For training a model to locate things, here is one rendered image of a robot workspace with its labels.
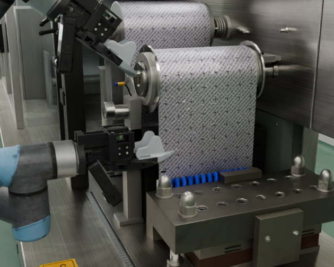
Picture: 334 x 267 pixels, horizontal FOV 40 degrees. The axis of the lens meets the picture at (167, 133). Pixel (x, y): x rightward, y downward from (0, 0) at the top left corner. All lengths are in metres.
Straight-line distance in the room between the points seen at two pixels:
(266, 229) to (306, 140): 0.50
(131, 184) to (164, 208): 0.21
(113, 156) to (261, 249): 0.34
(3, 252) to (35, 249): 1.85
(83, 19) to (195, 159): 0.39
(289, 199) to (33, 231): 0.51
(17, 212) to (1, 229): 2.23
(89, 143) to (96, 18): 0.24
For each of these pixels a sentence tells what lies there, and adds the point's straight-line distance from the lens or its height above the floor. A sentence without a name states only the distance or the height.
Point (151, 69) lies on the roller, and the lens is 0.97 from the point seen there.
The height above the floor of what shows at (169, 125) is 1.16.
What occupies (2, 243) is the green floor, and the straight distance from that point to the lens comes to 3.01.
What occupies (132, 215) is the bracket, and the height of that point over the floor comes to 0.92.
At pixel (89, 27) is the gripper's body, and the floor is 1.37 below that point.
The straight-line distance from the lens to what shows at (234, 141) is 1.08.
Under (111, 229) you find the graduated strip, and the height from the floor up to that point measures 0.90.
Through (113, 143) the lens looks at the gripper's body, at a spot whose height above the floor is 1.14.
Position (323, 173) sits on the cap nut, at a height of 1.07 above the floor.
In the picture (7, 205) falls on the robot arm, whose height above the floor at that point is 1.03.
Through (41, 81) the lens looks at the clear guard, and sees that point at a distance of 1.96.
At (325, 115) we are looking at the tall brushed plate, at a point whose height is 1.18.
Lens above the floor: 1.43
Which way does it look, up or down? 17 degrees down
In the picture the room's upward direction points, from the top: straight up
